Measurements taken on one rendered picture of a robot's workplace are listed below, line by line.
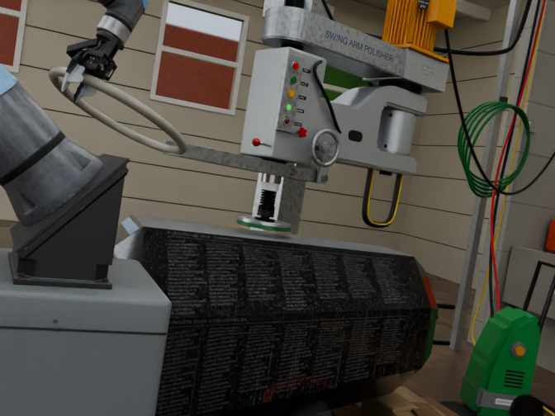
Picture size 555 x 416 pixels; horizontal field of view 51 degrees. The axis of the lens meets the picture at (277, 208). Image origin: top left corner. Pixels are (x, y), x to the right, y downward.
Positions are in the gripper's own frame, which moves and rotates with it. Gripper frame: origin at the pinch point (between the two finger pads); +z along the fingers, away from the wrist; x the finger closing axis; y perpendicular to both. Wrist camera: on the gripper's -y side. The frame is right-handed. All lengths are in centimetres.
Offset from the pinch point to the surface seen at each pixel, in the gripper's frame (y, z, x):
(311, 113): 40, -47, 70
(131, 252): 19, 32, 40
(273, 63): 23, -55, 56
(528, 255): 134, -106, 341
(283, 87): 32, -46, 54
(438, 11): 60, -120, 94
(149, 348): 78, 47, -29
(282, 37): 23, -64, 51
